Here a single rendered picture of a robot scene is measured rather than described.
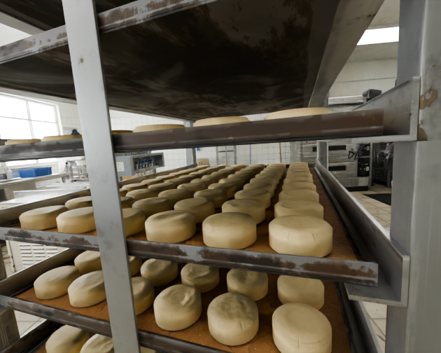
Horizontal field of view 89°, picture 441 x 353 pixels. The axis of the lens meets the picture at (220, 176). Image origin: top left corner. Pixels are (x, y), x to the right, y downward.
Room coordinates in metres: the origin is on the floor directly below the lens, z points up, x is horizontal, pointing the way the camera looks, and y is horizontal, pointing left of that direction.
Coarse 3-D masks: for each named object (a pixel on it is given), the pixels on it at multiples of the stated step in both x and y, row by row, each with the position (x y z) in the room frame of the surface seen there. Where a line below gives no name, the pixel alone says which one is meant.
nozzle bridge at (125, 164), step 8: (160, 152) 2.43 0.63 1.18; (120, 160) 1.77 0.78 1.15; (128, 160) 1.76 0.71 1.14; (136, 160) 2.04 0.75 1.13; (144, 160) 2.19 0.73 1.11; (152, 160) 2.36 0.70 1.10; (160, 160) 2.43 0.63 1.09; (120, 168) 1.77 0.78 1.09; (128, 168) 1.77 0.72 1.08; (144, 168) 2.07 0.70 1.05; (152, 168) 2.23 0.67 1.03; (120, 176) 1.79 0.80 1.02
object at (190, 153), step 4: (184, 124) 0.83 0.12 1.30; (188, 124) 0.83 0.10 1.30; (192, 124) 0.85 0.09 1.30; (188, 148) 0.83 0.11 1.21; (192, 148) 0.83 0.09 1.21; (188, 152) 0.83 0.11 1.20; (192, 152) 0.83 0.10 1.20; (188, 156) 0.83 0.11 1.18; (192, 156) 0.83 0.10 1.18; (188, 160) 0.83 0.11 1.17; (192, 160) 0.83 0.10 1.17; (196, 160) 0.85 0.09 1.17; (188, 164) 0.83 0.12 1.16
